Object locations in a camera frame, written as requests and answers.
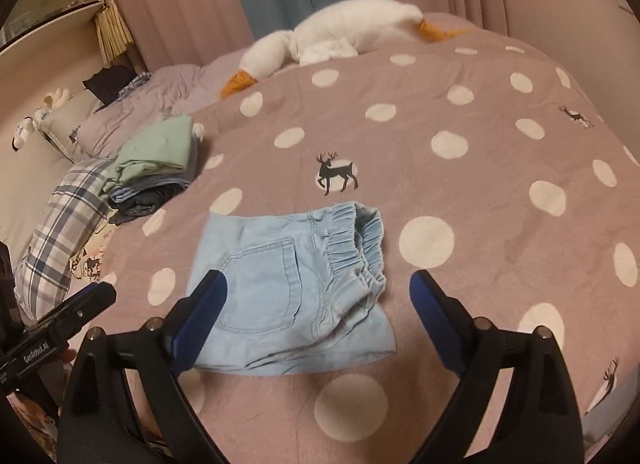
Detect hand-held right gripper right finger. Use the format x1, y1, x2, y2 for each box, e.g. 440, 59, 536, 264
407, 269, 586, 464

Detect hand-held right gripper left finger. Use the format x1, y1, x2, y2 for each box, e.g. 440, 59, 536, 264
56, 269, 231, 464

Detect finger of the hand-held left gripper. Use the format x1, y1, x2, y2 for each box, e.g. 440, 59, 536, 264
27, 283, 117, 342

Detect light blue pants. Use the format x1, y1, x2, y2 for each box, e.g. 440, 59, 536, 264
185, 201, 396, 376

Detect cartoon printed sheet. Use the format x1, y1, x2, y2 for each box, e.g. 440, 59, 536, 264
7, 231, 113, 445

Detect plaid pillow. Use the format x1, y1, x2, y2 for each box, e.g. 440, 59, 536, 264
14, 158, 122, 326

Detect green folded garment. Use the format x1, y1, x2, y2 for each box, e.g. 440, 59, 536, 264
115, 116, 197, 186

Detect black and white plush toy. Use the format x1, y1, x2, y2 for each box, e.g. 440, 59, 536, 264
12, 116, 40, 151

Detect dark cloth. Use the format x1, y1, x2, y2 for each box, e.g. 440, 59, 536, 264
82, 64, 139, 106

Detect dotted deer print blanket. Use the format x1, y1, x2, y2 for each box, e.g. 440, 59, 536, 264
65, 12, 640, 464

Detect pale quilted comforter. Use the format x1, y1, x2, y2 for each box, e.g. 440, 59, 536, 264
75, 52, 251, 161

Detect blue striped cloth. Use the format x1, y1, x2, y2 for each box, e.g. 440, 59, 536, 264
119, 71, 154, 101

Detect beige tassel fringe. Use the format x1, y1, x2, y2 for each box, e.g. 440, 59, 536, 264
94, 0, 134, 66

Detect white goose plush toy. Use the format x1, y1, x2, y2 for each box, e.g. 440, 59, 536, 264
220, 0, 473, 100

